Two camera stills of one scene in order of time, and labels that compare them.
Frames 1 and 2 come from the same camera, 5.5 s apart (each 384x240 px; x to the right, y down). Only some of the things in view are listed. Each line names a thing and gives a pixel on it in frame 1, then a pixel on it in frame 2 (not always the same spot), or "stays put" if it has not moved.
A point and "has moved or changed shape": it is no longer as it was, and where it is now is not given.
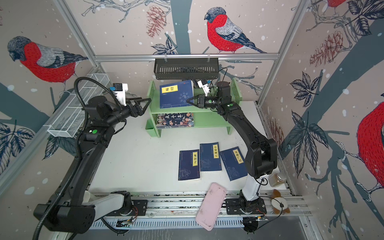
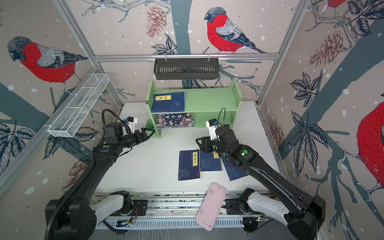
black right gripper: x=203 y=103 → x=205 y=139
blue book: x=234 y=162 stays put
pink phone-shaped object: x=211 y=206 stays put
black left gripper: x=139 y=111 → x=145 y=137
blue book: x=210 y=159 stays put
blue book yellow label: x=176 y=94 has moved or changed shape
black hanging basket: x=186 y=70 stays put
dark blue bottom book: x=188 y=164 stays put
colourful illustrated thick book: x=175 y=120 stays put
